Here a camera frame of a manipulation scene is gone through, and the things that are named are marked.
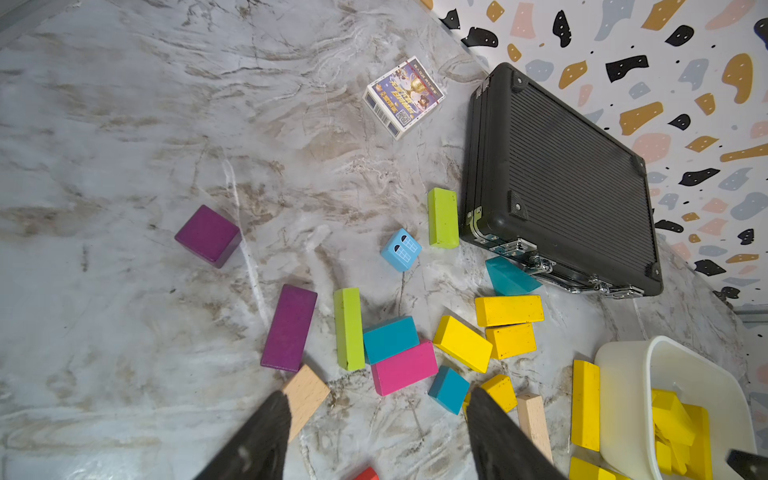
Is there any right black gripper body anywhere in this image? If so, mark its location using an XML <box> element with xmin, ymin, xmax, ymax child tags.
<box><xmin>726</xmin><ymin>449</ymin><xmax>768</xmax><ymax>480</ymax></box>

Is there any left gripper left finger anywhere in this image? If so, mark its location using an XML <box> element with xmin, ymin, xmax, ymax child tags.
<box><xmin>196</xmin><ymin>391</ymin><xmax>292</xmax><ymax>480</ymax></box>

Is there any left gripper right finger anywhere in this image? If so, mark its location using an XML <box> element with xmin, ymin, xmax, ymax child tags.
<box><xmin>466</xmin><ymin>388</ymin><xmax>566</xmax><ymax>480</ymax></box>

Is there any long yellow block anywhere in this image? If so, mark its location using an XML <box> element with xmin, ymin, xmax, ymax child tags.
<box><xmin>571</xmin><ymin>360</ymin><xmax>600</xmax><ymax>452</ymax></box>

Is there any white plastic bin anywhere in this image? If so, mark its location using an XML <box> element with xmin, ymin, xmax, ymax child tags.
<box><xmin>595</xmin><ymin>336</ymin><xmax>757</xmax><ymax>479</ymax></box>

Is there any natural wood block slanted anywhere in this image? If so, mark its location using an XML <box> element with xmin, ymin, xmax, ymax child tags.
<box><xmin>517</xmin><ymin>394</ymin><xmax>554</xmax><ymax>463</ymax></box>

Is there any yellow block centre slanted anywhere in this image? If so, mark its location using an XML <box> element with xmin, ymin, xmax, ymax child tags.
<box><xmin>462</xmin><ymin>374</ymin><xmax>518</xmax><ymax>416</ymax></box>

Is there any natural wood long block left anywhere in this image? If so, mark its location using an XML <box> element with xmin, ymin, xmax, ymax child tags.
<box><xmin>281</xmin><ymin>365</ymin><xmax>330</xmax><ymax>443</ymax></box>

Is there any small yellow cube left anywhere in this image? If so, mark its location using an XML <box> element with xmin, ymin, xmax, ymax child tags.
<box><xmin>568</xmin><ymin>457</ymin><xmax>617</xmax><ymax>480</ymax></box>

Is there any small teal cube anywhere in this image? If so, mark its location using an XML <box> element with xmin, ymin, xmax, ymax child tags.
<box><xmin>428</xmin><ymin>365</ymin><xmax>470</xmax><ymax>415</ymax></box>

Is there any yellow block under large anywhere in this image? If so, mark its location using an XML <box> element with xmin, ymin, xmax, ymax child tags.
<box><xmin>485</xmin><ymin>323</ymin><xmax>537</xmax><ymax>360</ymax></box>

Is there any purple long block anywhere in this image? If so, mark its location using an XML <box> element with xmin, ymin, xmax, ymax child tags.
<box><xmin>260</xmin><ymin>284</ymin><xmax>318</xmax><ymax>373</ymax></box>

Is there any red block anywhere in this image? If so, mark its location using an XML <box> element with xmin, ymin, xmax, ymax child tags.
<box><xmin>354</xmin><ymin>467</ymin><xmax>379</xmax><ymax>480</ymax></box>

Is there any yellow flat block left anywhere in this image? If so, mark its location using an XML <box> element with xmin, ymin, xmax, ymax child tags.
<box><xmin>432</xmin><ymin>315</ymin><xmax>492</xmax><ymax>373</ymax></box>

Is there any long green block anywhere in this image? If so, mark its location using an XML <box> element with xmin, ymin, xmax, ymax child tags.
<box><xmin>334</xmin><ymin>288</ymin><xmax>365</xmax><ymax>371</ymax></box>

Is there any large yellow block top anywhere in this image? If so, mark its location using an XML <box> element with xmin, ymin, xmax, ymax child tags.
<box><xmin>475</xmin><ymin>295</ymin><xmax>545</xmax><ymax>328</ymax></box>

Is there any teal block beside magenta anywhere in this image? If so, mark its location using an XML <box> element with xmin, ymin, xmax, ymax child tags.
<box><xmin>363</xmin><ymin>316</ymin><xmax>420</xmax><ymax>365</ymax></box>

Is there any teal block near case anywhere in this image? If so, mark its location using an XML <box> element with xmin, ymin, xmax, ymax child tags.
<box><xmin>486</xmin><ymin>257</ymin><xmax>541</xmax><ymax>296</ymax></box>

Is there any purple cube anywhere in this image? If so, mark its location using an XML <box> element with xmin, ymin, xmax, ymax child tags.
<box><xmin>174</xmin><ymin>205</ymin><xmax>242</xmax><ymax>269</ymax></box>

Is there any light blue printed cube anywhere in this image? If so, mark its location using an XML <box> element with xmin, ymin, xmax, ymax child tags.
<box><xmin>381</xmin><ymin>228</ymin><xmax>422</xmax><ymax>272</ymax></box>

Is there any black briefcase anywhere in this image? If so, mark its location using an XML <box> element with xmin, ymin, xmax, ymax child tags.
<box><xmin>459</xmin><ymin>63</ymin><xmax>664</xmax><ymax>299</ymax></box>

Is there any small card box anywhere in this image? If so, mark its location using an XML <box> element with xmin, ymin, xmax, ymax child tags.
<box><xmin>362</xmin><ymin>56</ymin><xmax>445</xmax><ymax>140</ymax></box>

